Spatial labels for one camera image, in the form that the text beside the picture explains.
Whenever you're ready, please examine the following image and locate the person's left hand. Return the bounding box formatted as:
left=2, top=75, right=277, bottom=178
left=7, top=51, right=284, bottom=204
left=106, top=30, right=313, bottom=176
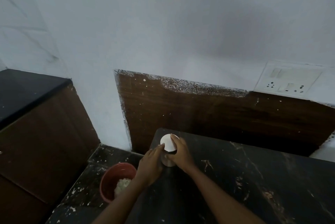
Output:
left=134, top=143, right=165, bottom=187

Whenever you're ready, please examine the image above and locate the person's right hand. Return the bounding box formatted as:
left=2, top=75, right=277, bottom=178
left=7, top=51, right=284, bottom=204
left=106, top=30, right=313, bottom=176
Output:
left=166, top=134, right=197, bottom=175

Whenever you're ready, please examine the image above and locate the steel jar with white lid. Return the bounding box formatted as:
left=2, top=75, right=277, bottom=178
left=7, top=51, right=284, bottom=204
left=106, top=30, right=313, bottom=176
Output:
left=160, top=134, right=180, bottom=167

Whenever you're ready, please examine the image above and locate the person's left forearm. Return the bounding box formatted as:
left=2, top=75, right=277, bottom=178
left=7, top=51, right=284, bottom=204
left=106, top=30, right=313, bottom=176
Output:
left=92, top=176, right=150, bottom=224

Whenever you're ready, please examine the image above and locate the person's right forearm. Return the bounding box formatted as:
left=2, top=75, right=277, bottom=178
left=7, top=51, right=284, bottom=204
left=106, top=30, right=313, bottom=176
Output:
left=185, top=166, right=265, bottom=224

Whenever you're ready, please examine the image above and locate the white crumpled paper waste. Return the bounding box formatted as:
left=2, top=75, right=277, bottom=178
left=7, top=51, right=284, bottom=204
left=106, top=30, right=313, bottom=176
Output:
left=114, top=178, right=132, bottom=197

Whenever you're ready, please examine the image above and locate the red plastic bucket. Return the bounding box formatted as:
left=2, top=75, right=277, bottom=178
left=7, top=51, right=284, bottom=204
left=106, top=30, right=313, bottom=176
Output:
left=99, top=163, right=137, bottom=204

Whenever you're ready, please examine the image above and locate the brown wooden backsplash panel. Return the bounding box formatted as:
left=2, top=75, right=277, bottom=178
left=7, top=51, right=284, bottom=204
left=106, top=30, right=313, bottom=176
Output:
left=114, top=69, right=335, bottom=157

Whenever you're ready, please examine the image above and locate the brown wooden cabinet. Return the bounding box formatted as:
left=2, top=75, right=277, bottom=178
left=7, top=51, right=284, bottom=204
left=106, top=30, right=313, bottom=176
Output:
left=0, top=69, right=101, bottom=224

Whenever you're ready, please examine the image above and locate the white wall switch socket panel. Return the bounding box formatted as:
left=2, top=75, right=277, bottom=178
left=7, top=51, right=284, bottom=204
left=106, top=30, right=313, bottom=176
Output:
left=253, top=60, right=335, bottom=106

